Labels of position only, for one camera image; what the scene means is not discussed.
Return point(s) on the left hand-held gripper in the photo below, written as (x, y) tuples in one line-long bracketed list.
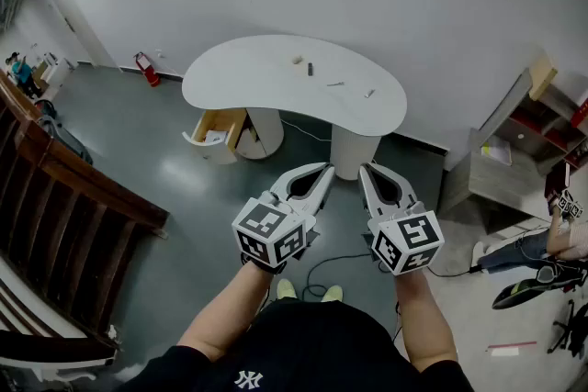
[(268, 227)]

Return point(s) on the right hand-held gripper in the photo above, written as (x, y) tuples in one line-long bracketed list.
[(409, 241)]

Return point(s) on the small white piece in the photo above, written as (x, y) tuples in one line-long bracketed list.
[(369, 93)]

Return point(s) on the small silver piece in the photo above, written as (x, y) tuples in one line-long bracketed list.
[(335, 84)]

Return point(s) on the white curved wooden drawer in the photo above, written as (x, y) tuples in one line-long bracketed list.
[(216, 119)]

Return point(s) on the small beige block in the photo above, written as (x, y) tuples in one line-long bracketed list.
[(297, 59)]

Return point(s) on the person's left forearm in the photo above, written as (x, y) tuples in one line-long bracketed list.
[(220, 316)]

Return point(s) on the person's right forearm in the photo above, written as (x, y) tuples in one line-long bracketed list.
[(425, 321)]

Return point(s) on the white kidney-shaped table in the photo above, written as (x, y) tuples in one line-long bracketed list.
[(275, 78)]

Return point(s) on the small white packet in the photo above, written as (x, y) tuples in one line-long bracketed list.
[(215, 137)]

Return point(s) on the person's left shoe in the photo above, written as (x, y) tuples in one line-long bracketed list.
[(286, 289)]

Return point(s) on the person's shoe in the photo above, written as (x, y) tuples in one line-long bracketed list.
[(332, 294), (286, 289)]

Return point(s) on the grey shelf cabinet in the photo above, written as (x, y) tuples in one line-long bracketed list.
[(496, 179)]

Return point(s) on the person's right shoe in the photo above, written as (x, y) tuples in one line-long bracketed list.
[(332, 294)]

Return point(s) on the person's black t-shirt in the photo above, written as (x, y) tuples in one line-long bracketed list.
[(321, 349)]

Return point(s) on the black office chair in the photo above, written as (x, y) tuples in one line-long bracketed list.
[(533, 289)]

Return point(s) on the red and white strip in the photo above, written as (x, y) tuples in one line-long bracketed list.
[(510, 347)]

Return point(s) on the red fire extinguisher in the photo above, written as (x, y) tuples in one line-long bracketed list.
[(148, 70)]

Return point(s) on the red box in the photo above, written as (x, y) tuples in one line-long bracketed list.
[(581, 115)]

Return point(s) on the wooden curved staircase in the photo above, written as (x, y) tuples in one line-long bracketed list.
[(69, 197)]

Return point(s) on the grey floor cleaning machine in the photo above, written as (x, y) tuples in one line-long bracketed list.
[(64, 137)]

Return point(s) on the stack of cardboard boxes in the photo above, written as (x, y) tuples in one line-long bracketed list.
[(57, 71)]

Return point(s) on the white door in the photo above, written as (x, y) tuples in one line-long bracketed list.
[(80, 27)]

